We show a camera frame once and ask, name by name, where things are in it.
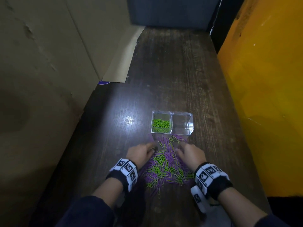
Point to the yellow panel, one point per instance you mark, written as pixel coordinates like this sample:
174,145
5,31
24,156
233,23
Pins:
267,92

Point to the black wristband with markers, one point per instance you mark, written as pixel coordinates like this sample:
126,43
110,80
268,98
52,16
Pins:
125,171
210,178

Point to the mixed purple green clip pile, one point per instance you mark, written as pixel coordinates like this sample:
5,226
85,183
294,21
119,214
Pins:
165,167

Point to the person's right fingers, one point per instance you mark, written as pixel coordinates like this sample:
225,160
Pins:
182,150

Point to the dark grey box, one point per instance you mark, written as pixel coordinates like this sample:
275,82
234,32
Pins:
172,11

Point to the person's left forearm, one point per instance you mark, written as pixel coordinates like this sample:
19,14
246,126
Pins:
104,198

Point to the person's left fingers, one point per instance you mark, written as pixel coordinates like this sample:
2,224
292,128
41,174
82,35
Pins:
149,147

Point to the purple round object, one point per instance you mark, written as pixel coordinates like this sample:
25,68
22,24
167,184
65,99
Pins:
104,82

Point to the heap of green paper clips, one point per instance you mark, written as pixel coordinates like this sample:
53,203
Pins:
161,126

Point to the black right wristband with markers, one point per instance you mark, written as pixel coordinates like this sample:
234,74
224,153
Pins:
210,178

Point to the black post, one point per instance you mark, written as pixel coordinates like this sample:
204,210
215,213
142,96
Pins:
224,18

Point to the clear plastic box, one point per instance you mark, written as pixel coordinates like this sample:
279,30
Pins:
161,121
182,124

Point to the person's right forearm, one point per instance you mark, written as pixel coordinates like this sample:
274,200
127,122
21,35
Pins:
239,208

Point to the brown cardboard sheet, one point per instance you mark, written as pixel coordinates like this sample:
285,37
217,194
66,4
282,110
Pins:
47,80

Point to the person's left hand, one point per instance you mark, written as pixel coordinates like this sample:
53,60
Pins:
139,154

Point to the person's right hand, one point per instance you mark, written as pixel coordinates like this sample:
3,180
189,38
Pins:
194,157

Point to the black left wristband with markers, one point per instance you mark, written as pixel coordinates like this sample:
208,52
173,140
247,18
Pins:
125,171

